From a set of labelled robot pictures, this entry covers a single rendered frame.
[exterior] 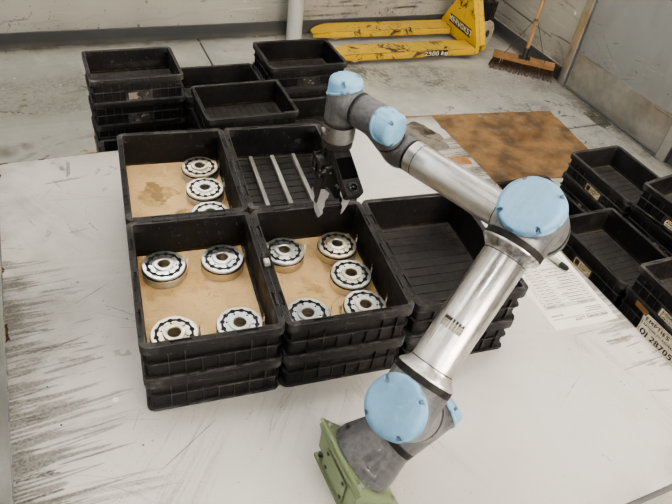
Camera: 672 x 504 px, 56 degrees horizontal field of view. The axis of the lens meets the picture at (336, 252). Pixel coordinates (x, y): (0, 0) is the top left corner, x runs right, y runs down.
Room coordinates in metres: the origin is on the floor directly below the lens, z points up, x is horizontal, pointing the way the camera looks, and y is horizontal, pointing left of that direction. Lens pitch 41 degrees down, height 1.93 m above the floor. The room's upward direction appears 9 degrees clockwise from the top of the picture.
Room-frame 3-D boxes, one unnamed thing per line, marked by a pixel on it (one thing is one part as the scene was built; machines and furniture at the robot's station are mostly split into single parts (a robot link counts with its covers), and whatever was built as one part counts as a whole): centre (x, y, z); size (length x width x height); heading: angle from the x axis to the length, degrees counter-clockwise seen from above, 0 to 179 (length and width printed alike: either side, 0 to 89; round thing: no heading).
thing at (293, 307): (0.99, 0.04, 0.86); 0.10 x 0.10 x 0.01
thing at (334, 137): (1.25, 0.04, 1.19); 0.08 x 0.08 x 0.05
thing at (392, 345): (1.12, 0.02, 0.76); 0.40 x 0.30 x 0.12; 23
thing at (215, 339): (1.00, 0.29, 0.92); 0.40 x 0.30 x 0.02; 23
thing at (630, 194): (2.50, -1.23, 0.31); 0.40 x 0.30 x 0.34; 29
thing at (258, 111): (2.42, 0.49, 0.37); 0.40 x 0.30 x 0.45; 119
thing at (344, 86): (1.25, 0.03, 1.27); 0.09 x 0.08 x 0.11; 52
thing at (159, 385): (1.00, 0.29, 0.76); 0.40 x 0.30 x 0.12; 23
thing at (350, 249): (1.25, 0.00, 0.86); 0.10 x 0.10 x 0.01
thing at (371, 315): (1.12, 0.02, 0.92); 0.40 x 0.30 x 0.02; 23
